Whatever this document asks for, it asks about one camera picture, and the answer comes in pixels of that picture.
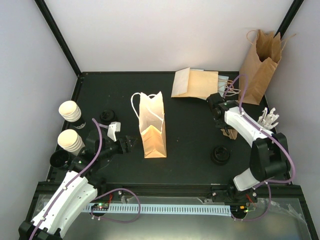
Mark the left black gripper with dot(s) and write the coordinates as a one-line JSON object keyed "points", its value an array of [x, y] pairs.
{"points": [[122, 149]]}

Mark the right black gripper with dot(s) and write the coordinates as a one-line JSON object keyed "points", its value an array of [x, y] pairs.
{"points": [[221, 126]]}

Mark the brown pulp cup carrier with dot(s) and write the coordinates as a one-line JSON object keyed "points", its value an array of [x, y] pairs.
{"points": [[230, 133]]}

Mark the orange paper bag white handles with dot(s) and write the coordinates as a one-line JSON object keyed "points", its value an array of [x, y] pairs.
{"points": [[149, 109]]}

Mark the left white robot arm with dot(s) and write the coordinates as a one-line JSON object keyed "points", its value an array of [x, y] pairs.
{"points": [[80, 185]]}

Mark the black cup near left arm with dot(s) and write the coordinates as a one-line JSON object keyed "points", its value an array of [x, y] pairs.
{"points": [[61, 160]]}

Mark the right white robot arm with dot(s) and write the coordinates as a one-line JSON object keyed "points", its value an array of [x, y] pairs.
{"points": [[269, 156]]}

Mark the right black lid stack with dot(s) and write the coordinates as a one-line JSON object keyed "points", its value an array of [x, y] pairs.
{"points": [[220, 155]]}

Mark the black lid stack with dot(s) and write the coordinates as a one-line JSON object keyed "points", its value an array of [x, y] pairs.
{"points": [[220, 155], [108, 116]]}

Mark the left black lid stack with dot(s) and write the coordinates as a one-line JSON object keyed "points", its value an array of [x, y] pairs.
{"points": [[108, 116]]}

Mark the light blue flat paper bag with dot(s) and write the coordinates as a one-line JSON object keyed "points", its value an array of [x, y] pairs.
{"points": [[205, 83]]}

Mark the white stirrer bundle in cup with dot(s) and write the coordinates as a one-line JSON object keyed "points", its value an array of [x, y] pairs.
{"points": [[268, 119]]}

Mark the tan flat paper bag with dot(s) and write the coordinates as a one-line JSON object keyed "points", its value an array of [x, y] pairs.
{"points": [[181, 87]]}

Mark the near white paper cup stack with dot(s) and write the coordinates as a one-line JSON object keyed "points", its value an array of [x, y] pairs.
{"points": [[70, 141]]}

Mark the white paper cup stack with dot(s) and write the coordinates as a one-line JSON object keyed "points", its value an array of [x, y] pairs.
{"points": [[72, 113], [70, 141]]}

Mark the far white paper cup stack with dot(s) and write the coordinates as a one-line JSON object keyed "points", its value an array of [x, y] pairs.
{"points": [[72, 113]]}

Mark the standing brown paper bag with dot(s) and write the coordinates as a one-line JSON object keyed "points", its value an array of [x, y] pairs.
{"points": [[259, 65]]}

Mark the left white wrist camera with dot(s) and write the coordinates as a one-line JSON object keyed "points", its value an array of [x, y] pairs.
{"points": [[113, 128]]}

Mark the light blue cable duct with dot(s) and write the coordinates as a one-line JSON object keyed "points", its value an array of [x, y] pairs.
{"points": [[164, 209]]}

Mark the right black frame post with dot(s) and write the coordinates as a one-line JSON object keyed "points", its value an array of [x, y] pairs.
{"points": [[289, 16]]}

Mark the black frame post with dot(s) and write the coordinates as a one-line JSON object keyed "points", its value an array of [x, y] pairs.
{"points": [[289, 16], [47, 15]]}

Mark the left black frame post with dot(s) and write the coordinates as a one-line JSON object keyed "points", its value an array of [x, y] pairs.
{"points": [[47, 15]]}

